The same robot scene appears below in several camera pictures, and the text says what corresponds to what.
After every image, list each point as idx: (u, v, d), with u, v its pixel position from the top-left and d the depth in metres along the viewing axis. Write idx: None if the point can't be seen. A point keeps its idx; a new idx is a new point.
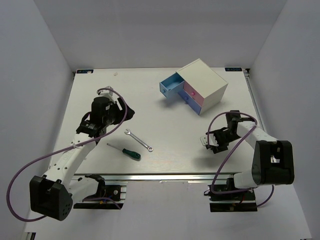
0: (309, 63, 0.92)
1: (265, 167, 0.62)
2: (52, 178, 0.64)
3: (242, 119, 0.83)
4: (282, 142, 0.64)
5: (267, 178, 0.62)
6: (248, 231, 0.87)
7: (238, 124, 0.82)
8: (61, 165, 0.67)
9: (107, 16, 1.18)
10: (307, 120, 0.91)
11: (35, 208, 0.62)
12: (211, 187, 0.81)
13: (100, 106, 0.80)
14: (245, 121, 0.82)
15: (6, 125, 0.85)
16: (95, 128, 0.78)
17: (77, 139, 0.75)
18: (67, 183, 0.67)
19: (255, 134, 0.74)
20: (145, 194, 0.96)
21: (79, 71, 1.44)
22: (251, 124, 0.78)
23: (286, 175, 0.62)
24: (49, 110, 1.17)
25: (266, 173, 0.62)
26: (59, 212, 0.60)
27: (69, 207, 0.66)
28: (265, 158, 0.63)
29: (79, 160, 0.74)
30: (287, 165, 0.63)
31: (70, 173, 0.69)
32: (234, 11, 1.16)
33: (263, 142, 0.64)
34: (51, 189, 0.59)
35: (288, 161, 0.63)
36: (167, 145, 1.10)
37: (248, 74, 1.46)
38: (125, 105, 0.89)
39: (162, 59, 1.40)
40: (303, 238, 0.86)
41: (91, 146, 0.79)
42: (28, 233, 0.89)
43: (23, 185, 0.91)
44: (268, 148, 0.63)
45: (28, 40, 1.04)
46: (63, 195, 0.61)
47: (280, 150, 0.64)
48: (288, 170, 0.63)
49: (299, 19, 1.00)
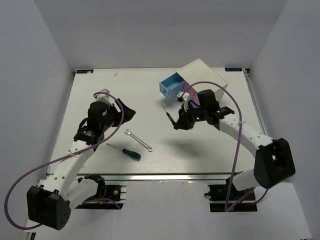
0: (309, 62, 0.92)
1: (272, 173, 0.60)
2: (49, 188, 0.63)
3: (222, 115, 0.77)
4: (278, 140, 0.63)
5: (275, 181, 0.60)
6: (248, 232, 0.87)
7: (221, 121, 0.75)
8: (59, 175, 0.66)
9: (106, 15, 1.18)
10: (308, 119, 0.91)
11: (32, 217, 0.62)
12: (225, 207, 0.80)
13: (96, 113, 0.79)
14: (227, 117, 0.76)
15: (6, 126, 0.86)
16: (92, 135, 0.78)
17: (74, 148, 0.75)
18: (65, 191, 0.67)
19: (248, 138, 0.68)
20: (146, 195, 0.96)
21: (79, 71, 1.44)
22: (236, 122, 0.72)
23: (289, 170, 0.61)
24: (49, 110, 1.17)
25: (274, 179, 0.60)
26: (57, 221, 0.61)
27: (67, 216, 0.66)
28: (269, 163, 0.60)
29: (77, 168, 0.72)
30: (288, 162, 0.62)
31: (68, 181, 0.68)
32: (233, 11, 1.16)
33: (261, 148, 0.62)
34: (49, 199, 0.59)
35: (288, 157, 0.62)
36: (167, 146, 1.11)
37: (248, 74, 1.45)
38: (122, 108, 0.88)
39: (162, 59, 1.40)
40: (303, 238, 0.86)
41: (89, 153, 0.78)
42: (28, 233, 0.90)
43: (22, 185, 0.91)
44: (268, 152, 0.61)
45: (27, 39, 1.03)
46: (61, 204, 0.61)
47: (277, 147, 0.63)
48: (289, 167, 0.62)
49: (299, 19, 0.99)
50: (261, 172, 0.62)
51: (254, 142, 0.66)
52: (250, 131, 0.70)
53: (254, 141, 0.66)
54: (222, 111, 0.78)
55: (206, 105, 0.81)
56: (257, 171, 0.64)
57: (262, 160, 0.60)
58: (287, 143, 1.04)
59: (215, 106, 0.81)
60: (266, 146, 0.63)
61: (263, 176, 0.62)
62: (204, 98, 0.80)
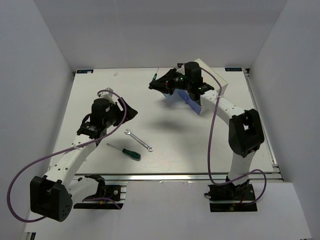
0: (308, 62, 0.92)
1: (243, 139, 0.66)
2: (53, 178, 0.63)
3: (202, 91, 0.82)
4: (249, 111, 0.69)
5: (246, 146, 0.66)
6: (248, 231, 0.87)
7: (201, 97, 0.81)
8: (62, 166, 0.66)
9: (106, 15, 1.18)
10: (307, 119, 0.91)
11: (34, 208, 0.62)
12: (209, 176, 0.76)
13: (99, 108, 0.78)
14: (208, 92, 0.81)
15: (6, 125, 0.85)
16: (95, 130, 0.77)
17: (77, 141, 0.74)
18: (67, 183, 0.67)
19: (224, 109, 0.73)
20: (146, 195, 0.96)
21: (79, 71, 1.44)
22: (214, 97, 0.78)
23: (259, 136, 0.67)
24: (49, 110, 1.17)
25: (244, 143, 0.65)
26: (59, 213, 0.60)
27: (69, 209, 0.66)
28: (241, 130, 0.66)
29: (79, 161, 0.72)
30: (258, 129, 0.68)
31: (71, 173, 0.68)
32: (233, 11, 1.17)
33: (234, 117, 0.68)
34: (52, 190, 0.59)
35: (258, 125, 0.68)
36: (167, 145, 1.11)
37: (248, 74, 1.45)
38: (124, 106, 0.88)
39: (162, 59, 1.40)
40: (303, 238, 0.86)
41: (92, 147, 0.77)
42: (28, 233, 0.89)
43: (22, 185, 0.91)
44: (240, 120, 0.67)
45: (27, 38, 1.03)
46: (63, 196, 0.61)
47: (249, 117, 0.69)
48: (259, 134, 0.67)
49: (299, 19, 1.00)
50: (234, 139, 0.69)
51: (228, 113, 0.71)
52: (226, 103, 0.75)
53: (229, 112, 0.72)
54: (203, 87, 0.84)
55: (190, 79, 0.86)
56: (231, 139, 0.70)
57: (234, 127, 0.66)
58: (286, 143, 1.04)
59: (198, 83, 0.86)
60: (238, 115, 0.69)
61: (235, 141, 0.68)
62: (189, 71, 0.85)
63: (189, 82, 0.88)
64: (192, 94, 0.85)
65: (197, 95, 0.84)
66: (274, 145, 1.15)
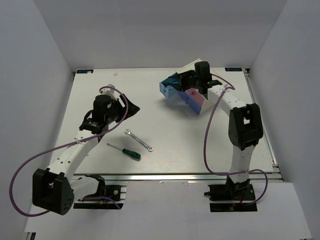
0: (308, 61, 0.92)
1: (241, 132, 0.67)
2: (55, 171, 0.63)
3: (210, 85, 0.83)
4: (251, 105, 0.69)
5: (244, 139, 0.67)
6: (249, 232, 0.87)
7: (208, 90, 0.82)
8: (64, 159, 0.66)
9: (106, 15, 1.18)
10: (307, 119, 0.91)
11: (36, 202, 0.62)
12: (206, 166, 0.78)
13: (101, 105, 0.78)
14: (215, 87, 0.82)
15: (6, 125, 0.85)
16: (97, 126, 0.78)
17: (79, 136, 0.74)
18: (70, 176, 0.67)
19: (226, 102, 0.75)
20: (146, 195, 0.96)
21: (79, 71, 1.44)
22: (220, 90, 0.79)
23: (258, 132, 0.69)
24: (48, 110, 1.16)
25: (242, 136, 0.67)
26: (61, 206, 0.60)
27: (70, 203, 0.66)
28: (240, 123, 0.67)
29: (82, 155, 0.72)
30: (257, 124, 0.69)
31: (73, 167, 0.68)
32: (233, 11, 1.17)
33: (235, 109, 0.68)
34: (54, 182, 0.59)
35: (258, 121, 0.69)
36: (167, 145, 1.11)
37: (248, 73, 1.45)
38: (126, 102, 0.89)
39: (162, 59, 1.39)
40: (303, 238, 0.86)
41: (94, 142, 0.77)
42: (28, 233, 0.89)
43: (22, 184, 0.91)
44: (240, 113, 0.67)
45: (27, 38, 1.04)
46: (65, 189, 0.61)
47: (250, 112, 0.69)
48: (258, 129, 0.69)
49: (299, 19, 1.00)
50: (233, 131, 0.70)
51: (230, 106, 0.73)
52: (229, 96, 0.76)
53: (231, 104, 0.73)
54: (212, 82, 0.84)
55: (199, 76, 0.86)
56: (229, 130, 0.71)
57: (234, 119, 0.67)
58: (287, 143, 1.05)
59: (207, 78, 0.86)
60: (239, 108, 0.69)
61: (234, 133, 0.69)
62: (199, 68, 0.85)
63: (197, 78, 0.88)
64: (200, 88, 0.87)
65: (205, 89, 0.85)
66: (274, 144, 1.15)
